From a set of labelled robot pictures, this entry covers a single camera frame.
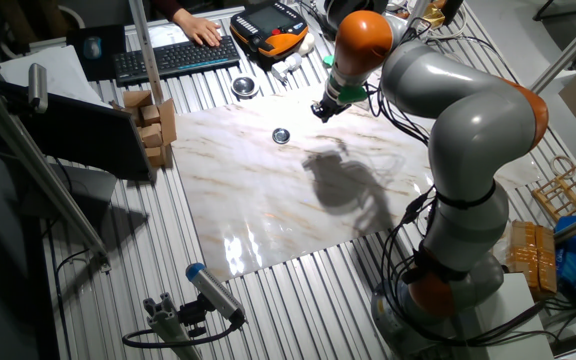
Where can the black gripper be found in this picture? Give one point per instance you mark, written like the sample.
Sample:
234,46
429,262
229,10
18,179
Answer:
334,102

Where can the small round metal plate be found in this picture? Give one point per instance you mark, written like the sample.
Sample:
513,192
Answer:
281,136

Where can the silver orange robot arm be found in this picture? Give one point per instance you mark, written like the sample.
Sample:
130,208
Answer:
468,125

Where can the person's hand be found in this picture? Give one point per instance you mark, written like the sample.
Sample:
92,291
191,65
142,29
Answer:
200,27

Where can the white power adapter plug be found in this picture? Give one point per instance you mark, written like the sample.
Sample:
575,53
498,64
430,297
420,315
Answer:
285,67

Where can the white egg shaped object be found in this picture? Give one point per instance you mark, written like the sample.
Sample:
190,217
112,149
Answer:
308,44

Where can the orange black teach pendant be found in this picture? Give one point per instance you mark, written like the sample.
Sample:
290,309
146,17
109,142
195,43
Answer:
268,27

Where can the marble pattern sheet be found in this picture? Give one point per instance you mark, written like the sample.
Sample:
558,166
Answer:
248,200

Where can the gold crumpled foil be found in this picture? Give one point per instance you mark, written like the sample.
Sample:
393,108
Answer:
434,16

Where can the black keyboard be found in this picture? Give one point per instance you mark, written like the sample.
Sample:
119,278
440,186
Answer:
178,60

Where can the cardboard box with wooden blocks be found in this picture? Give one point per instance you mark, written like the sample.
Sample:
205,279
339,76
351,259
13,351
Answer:
153,130

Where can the white printed document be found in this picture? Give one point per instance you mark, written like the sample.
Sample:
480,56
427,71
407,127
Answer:
168,35

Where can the black mouse pad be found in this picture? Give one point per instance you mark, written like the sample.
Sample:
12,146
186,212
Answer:
113,50

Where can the computer mouse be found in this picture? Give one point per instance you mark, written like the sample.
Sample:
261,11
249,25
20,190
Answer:
93,47

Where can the black monitor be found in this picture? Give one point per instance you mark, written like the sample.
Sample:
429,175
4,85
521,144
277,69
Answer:
83,135

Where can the diagonal aluminium bar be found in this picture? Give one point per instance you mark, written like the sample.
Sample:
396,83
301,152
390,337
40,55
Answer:
568,52

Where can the tan cardboard box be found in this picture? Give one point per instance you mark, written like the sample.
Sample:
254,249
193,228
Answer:
533,255

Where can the small wooden rack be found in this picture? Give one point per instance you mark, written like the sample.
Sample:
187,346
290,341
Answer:
565,190

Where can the white paper stack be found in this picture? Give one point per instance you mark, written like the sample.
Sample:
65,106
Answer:
48,70

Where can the white box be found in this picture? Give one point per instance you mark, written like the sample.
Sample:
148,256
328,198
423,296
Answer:
513,320

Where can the green gripper mount adapter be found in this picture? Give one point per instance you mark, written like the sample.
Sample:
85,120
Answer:
352,94

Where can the short aluminium post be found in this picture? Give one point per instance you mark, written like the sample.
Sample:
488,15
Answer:
418,7

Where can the tall aluminium post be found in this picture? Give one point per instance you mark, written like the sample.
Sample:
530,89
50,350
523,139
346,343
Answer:
145,50

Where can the silver camera with blue tip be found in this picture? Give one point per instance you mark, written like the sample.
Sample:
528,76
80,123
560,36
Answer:
215,292

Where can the aluminium extrusion camera stand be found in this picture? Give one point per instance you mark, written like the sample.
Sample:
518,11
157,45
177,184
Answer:
168,325

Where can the long aluminium frame bar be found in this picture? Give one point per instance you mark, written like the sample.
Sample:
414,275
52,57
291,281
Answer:
33,165

